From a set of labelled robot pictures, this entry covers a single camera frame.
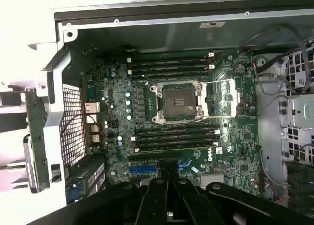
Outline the long black expansion slot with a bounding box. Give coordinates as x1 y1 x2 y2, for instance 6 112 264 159
127 153 179 162

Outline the grey parts rack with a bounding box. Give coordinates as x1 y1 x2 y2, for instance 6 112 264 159
0 80 32 194

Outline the metal socket cover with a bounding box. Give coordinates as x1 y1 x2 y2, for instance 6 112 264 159
205 79 241 118

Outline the silver chipset heat sink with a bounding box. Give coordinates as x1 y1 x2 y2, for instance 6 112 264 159
200 174 225 188

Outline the dark looped wire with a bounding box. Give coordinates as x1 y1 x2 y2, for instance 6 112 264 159
241 23 307 88

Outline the blue expansion slot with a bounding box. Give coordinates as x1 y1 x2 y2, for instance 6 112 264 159
127 165 158 175

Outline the CPU socket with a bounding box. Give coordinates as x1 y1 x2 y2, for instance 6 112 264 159
149 81 204 124

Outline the thin metal locking lever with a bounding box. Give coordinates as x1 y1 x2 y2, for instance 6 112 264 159
197 79 236 86
203 114 260 119

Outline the silver disk bay cage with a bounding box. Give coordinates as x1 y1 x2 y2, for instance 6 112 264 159
277 48 314 167

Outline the green motherboard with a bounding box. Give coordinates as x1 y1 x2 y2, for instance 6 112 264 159
82 48 264 203

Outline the round coin battery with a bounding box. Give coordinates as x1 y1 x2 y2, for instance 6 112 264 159
233 63 246 75

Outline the open black PC case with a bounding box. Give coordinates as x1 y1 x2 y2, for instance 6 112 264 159
26 6 314 225

